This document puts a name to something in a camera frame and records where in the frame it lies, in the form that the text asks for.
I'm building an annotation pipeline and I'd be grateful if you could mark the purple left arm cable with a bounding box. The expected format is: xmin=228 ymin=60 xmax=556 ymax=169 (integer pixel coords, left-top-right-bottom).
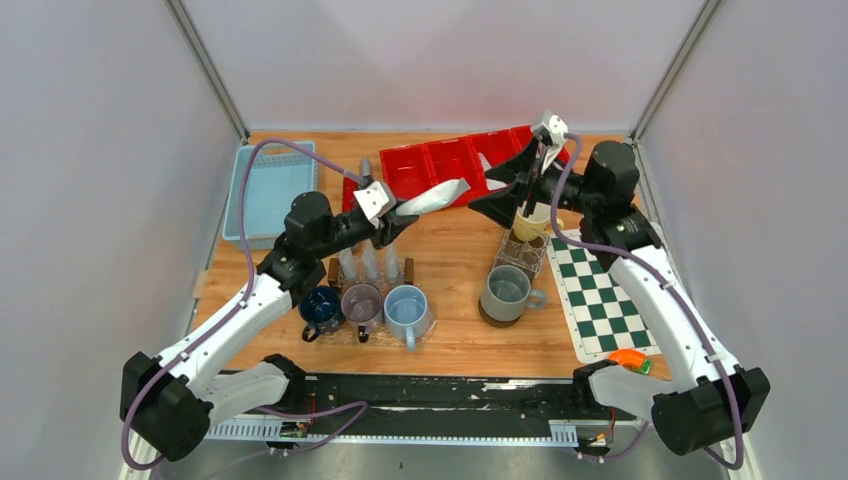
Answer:
xmin=120 ymin=139 xmax=370 ymax=473

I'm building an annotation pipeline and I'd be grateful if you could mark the red bin with clear sheet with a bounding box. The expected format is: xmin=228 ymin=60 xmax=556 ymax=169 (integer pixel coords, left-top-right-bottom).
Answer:
xmin=425 ymin=136 xmax=488 ymax=205

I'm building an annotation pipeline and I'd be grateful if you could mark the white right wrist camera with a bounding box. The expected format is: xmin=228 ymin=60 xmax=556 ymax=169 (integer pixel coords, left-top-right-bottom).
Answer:
xmin=531 ymin=110 xmax=569 ymax=147

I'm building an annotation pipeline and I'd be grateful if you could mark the silver microphone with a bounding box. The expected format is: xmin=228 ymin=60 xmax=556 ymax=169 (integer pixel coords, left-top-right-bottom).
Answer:
xmin=359 ymin=158 xmax=374 ymax=187

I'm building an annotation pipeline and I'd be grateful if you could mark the purple grey mug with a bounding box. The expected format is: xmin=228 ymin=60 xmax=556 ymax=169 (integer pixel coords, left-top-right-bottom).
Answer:
xmin=341 ymin=283 xmax=385 ymax=343

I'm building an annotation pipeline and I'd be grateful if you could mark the dark blue mug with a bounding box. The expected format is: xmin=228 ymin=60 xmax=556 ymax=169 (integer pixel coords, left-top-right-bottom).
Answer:
xmin=298 ymin=286 xmax=345 ymax=343

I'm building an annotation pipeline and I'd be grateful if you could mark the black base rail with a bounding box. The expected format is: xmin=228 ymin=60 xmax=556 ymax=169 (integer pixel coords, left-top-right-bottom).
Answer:
xmin=274 ymin=373 xmax=633 ymax=439

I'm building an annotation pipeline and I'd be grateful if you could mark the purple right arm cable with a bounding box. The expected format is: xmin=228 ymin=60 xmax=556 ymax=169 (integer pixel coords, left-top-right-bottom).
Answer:
xmin=549 ymin=132 xmax=747 ymax=473

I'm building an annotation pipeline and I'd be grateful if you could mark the orange green tape roll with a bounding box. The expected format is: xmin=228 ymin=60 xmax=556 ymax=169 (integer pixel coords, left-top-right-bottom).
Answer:
xmin=607 ymin=349 xmax=653 ymax=375

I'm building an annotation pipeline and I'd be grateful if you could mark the grey green mug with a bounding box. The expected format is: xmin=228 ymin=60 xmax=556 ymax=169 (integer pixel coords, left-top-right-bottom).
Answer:
xmin=478 ymin=265 xmax=547 ymax=328

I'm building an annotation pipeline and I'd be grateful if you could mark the green white chessboard mat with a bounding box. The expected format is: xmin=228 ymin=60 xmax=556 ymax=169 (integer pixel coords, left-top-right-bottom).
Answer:
xmin=547 ymin=235 xmax=660 ymax=364

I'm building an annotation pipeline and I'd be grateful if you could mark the light blue mug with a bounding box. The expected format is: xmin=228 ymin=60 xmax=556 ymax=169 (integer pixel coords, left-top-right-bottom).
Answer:
xmin=383 ymin=285 xmax=433 ymax=352

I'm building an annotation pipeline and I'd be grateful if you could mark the red glitter microphone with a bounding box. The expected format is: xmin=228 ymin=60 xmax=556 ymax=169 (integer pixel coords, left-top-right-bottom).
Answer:
xmin=342 ymin=177 xmax=360 ymax=213

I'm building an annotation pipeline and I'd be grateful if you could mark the light blue plastic basket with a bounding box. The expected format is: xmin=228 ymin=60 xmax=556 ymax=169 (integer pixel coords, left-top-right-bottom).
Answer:
xmin=221 ymin=145 xmax=318 ymax=251

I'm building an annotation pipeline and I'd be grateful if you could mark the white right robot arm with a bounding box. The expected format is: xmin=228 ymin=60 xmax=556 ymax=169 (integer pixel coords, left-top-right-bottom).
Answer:
xmin=470 ymin=141 xmax=771 ymax=456

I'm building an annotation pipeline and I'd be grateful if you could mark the grey toothpaste tube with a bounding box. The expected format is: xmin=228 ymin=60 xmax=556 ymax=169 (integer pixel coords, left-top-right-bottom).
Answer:
xmin=361 ymin=241 xmax=380 ymax=282

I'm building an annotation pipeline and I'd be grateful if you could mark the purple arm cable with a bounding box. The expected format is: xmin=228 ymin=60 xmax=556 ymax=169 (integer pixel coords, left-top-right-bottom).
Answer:
xmin=549 ymin=132 xmax=747 ymax=473
xmin=120 ymin=139 xmax=370 ymax=473

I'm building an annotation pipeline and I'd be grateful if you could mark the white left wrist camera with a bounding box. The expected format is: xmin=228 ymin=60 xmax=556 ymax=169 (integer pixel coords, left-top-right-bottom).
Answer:
xmin=354 ymin=181 xmax=392 ymax=228

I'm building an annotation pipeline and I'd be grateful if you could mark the aluminium corner frame post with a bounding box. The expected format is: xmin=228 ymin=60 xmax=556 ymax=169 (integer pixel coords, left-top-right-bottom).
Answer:
xmin=630 ymin=0 xmax=725 ymax=143

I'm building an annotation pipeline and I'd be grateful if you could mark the white green-cap toothpaste tube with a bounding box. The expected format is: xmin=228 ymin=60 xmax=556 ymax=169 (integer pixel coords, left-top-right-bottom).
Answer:
xmin=394 ymin=178 xmax=470 ymax=216

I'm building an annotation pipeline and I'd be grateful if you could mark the clear textured plastic sheet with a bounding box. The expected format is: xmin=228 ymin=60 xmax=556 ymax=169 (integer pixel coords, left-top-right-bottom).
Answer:
xmin=492 ymin=229 xmax=550 ymax=283

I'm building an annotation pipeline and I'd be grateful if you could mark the brown oval wooden tray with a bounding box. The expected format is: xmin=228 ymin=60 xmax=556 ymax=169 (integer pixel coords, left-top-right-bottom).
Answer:
xmin=478 ymin=229 xmax=549 ymax=328

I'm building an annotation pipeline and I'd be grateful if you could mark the cream yellow mug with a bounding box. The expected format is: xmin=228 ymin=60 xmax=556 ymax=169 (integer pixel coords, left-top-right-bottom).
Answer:
xmin=511 ymin=202 xmax=565 ymax=242

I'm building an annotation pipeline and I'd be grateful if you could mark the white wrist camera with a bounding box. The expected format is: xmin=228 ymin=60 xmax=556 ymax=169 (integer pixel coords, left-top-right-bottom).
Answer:
xmin=354 ymin=181 xmax=392 ymax=228
xmin=531 ymin=110 xmax=569 ymax=147

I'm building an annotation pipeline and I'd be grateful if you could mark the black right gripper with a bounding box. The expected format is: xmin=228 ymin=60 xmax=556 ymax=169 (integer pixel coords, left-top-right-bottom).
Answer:
xmin=468 ymin=136 xmax=599 ymax=228

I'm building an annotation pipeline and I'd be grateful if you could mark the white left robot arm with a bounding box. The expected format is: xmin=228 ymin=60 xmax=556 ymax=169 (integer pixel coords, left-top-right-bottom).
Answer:
xmin=119 ymin=183 xmax=424 ymax=470

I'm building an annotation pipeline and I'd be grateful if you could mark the left aluminium frame post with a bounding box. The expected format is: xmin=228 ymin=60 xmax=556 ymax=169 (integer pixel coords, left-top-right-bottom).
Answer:
xmin=164 ymin=0 xmax=250 ymax=144

